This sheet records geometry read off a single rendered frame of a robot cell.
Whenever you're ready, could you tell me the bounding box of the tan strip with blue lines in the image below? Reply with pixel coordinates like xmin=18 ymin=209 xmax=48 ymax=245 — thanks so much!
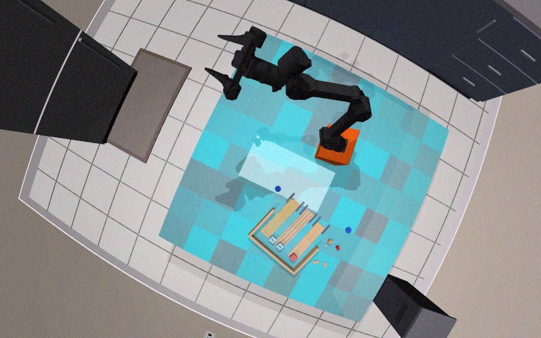
xmin=292 ymin=209 xmax=314 ymax=231

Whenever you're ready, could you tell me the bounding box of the tan strip with green crosshatch pattern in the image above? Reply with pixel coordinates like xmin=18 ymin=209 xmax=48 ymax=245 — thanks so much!
xmin=278 ymin=198 xmax=300 ymax=220

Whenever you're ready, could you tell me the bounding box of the tan wooden strip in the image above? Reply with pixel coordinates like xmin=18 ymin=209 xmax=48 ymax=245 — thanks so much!
xmin=305 ymin=222 xmax=325 ymax=243

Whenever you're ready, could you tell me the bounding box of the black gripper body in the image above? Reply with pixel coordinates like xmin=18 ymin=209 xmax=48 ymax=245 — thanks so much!
xmin=223 ymin=26 xmax=273 ymax=100

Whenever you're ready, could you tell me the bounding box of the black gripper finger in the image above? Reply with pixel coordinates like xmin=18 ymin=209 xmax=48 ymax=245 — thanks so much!
xmin=217 ymin=31 xmax=254 ymax=47
xmin=204 ymin=68 xmax=232 ymax=92

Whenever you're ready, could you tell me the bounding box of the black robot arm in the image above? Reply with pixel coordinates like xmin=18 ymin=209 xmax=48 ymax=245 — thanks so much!
xmin=264 ymin=46 xmax=372 ymax=153

